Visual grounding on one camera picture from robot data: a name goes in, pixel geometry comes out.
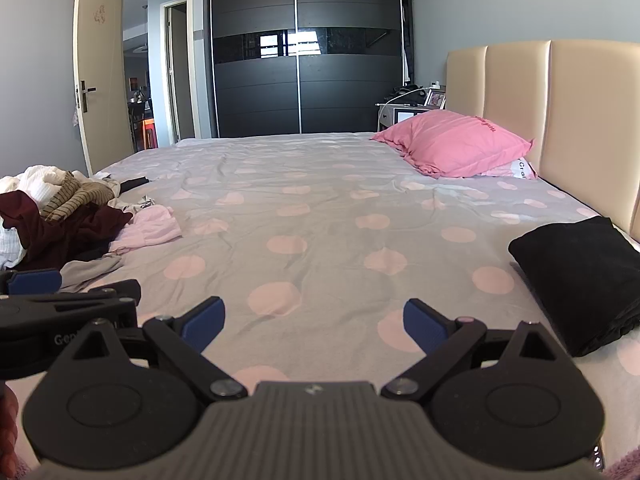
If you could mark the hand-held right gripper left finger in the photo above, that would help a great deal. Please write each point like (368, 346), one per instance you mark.
(205, 325)

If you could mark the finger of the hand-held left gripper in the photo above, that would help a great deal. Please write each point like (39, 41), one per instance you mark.
(35, 281)
(117, 291)

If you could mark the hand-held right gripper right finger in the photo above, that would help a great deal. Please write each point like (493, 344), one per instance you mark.
(425, 329)

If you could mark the maroon sweater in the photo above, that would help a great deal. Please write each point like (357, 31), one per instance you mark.
(60, 237)

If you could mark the dark hanging clothes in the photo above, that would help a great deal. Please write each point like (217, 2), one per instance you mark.
(408, 25)

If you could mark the grey garment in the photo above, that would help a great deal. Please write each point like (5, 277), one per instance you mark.
(87, 272)

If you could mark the pale pink garment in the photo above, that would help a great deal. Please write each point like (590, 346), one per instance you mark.
(150, 230)

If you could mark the white black-patterned garment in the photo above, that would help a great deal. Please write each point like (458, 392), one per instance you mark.
(137, 205)

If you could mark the brown striped garment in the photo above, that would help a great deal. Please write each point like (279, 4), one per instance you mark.
(75, 197)

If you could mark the small black garment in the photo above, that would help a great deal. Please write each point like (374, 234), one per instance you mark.
(134, 184)

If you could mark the orange stool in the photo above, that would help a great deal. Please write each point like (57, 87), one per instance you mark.
(149, 134)

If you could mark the black folded cloth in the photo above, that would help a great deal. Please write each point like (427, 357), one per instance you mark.
(580, 280)

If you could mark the white printed pillow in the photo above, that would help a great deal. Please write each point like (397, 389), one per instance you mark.
(520, 170)

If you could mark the pink pillow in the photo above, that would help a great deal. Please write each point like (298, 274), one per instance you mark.
(450, 142)

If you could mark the cream door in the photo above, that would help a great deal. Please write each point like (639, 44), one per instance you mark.
(100, 75)

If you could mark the grey nightstand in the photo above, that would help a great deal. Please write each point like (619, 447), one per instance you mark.
(387, 115)

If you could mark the beige padded headboard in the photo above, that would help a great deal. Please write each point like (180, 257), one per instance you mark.
(575, 125)

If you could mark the dark sliding wardrobe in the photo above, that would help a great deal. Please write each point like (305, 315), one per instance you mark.
(305, 45)

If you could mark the photo frame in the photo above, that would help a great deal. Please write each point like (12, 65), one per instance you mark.
(436, 99)

